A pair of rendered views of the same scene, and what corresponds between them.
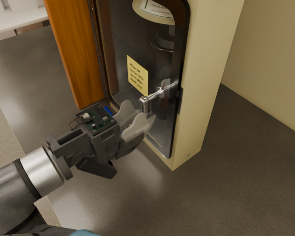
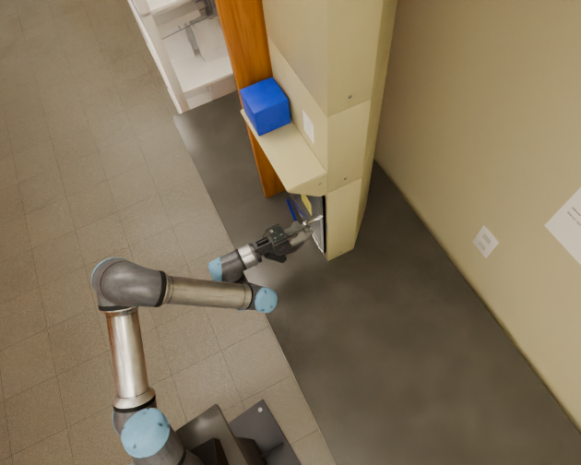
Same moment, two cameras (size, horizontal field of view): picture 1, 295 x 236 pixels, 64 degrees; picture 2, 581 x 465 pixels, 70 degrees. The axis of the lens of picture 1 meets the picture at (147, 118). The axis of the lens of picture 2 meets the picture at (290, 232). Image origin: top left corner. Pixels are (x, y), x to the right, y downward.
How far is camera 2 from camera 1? 0.95 m
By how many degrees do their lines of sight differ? 18
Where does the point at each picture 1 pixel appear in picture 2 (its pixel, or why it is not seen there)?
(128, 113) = (296, 227)
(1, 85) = (203, 165)
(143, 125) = (303, 237)
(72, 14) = not seen: hidden behind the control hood
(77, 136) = (266, 244)
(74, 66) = (266, 172)
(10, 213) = (234, 275)
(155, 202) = (311, 280)
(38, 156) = (247, 250)
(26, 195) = (241, 268)
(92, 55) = not seen: hidden behind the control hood
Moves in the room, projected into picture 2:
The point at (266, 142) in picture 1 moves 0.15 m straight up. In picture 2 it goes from (409, 250) to (416, 232)
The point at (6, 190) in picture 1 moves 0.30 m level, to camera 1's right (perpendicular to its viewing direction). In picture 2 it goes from (233, 265) to (326, 280)
